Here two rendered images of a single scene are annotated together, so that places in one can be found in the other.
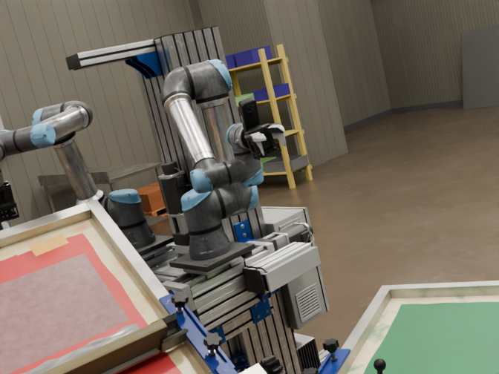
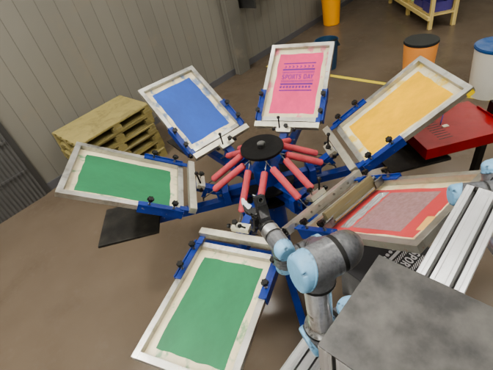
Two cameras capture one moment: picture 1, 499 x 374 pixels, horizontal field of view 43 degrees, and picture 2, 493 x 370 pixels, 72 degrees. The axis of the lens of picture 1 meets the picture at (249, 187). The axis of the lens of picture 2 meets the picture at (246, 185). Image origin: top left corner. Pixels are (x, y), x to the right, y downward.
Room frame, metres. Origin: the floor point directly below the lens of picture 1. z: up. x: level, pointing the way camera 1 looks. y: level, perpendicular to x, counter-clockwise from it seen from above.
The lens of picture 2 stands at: (2.78, -0.08, 2.68)
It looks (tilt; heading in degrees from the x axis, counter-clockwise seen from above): 40 degrees down; 180
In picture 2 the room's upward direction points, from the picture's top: 14 degrees counter-clockwise
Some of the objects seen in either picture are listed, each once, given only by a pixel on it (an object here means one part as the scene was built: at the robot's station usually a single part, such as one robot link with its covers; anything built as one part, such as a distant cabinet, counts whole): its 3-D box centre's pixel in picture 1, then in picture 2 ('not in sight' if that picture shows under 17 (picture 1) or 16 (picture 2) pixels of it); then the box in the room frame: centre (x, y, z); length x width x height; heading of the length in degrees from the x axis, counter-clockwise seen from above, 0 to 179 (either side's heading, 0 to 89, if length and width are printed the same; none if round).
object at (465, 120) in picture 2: not in sight; (447, 128); (0.75, 1.50, 1.06); 0.61 x 0.46 x 0.12; 90
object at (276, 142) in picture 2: not in sight; (274, 209); (0.76, 0.08, 0.68); 0.40 x 0.40 x 1.35
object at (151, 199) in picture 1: (162, 197); not in sight; (9.68, 1.35, 0.20); 1.13 x 0.82 x 0.39; 129
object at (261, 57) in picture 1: (237, 121); not in sight; (9.90, -0.05, 1.04); 2.26 x 0.61 x 2.09; 39
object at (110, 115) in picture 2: not in sight; (112, 143); (-1.56, -1.78, 0.41); 1.15 x 0.80 x 0.82; 129
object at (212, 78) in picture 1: (221, 139); (319, 303); (2.20, 0.05, 1.63); 0.15 x 0.12 x 0.55; 105
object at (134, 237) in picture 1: (134, 232); not in sight; (2.54, 0.50, 1.31); 0.15 x 0.15 x 0.10
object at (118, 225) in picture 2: not in sight; (187, 209); (0.76, -0.59, 0.91); 1.34 x 0.41 x 0.08; 90
